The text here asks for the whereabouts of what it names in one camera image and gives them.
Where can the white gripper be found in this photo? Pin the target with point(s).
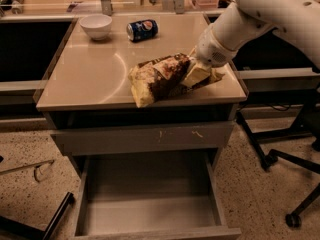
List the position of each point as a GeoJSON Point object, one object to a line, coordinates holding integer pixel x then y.
{"type": "Point", "coordinates": [209, 51]}

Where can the brown chip bag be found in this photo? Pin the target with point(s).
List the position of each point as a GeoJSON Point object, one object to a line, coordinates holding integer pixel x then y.
{"type": "Point", "coordinates": [161, 78]}

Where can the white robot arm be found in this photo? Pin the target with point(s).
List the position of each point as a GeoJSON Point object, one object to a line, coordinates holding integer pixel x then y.
{"type": "Point", "coordinates": [294, 21]}

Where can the closed top drawer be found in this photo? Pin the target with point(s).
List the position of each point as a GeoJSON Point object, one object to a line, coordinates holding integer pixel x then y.
{"type": "Point", "coordinates": [147, 138]}

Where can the grey drawer cabinet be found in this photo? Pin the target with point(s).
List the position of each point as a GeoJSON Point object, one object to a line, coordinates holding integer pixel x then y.
{"type": "Point", "coordinates": [88, 86]}

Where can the open middle drawer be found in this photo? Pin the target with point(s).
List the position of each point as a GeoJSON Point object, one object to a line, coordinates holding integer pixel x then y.
{"type": "Point", "coordinates": [150, 196]}

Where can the blue pepsi can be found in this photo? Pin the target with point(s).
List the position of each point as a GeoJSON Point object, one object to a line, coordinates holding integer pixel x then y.
{"type": "Point", "coordinates": [142, 30]}

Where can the white ceramic bowl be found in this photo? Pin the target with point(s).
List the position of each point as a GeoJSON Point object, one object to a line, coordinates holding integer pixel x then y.
{"type": "Point", "coordinates": [96, 26]}

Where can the black chair leg left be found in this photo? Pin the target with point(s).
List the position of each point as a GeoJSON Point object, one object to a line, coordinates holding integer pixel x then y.
{"type": "Point", "coordinates": [43, 228]}

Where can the black desk frame leg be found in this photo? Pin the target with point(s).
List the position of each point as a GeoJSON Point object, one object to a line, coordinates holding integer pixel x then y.
{"type": "Point", "coordinates": [295, 130]}

